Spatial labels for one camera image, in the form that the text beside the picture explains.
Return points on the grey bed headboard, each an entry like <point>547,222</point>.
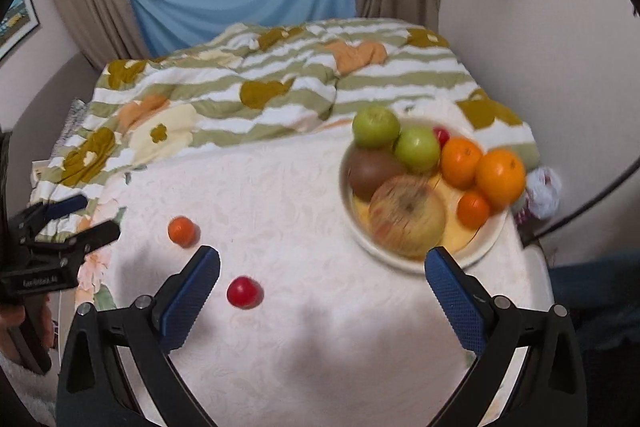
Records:
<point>55,92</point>

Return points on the person's left forearm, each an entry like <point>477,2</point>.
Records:
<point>25,392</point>

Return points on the large orange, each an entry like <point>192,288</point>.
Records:
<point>500,178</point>

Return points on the person's left hand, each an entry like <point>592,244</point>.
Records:
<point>11,318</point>

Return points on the small tangerine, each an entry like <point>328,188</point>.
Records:
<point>472,209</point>
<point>460,163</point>
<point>181,230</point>

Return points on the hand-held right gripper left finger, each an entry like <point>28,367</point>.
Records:
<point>192,297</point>

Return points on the brown kiwi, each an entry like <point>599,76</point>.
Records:
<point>372,174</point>

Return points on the cream bowl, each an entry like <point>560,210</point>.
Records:
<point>480,242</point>

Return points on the striped floral blanket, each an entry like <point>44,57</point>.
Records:
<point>300,72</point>

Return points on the white purple patterned cloth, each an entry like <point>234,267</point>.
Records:
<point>542,192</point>

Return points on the red cherry tomato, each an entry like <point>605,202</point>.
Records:
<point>243,292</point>
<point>441,136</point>

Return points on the grey patterned pillow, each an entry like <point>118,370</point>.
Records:
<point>75,117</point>

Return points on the dark blue cloth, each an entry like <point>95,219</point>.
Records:
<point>600,292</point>

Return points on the framed wall picture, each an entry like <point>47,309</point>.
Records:
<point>15,22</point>

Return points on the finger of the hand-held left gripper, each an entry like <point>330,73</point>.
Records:
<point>60,208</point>
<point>92,237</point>

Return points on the large yellow red apple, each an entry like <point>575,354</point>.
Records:
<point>407,217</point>

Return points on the green apple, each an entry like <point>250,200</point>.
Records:
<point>376,127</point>
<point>417,149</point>

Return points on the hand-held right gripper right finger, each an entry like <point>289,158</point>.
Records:
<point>457,299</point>

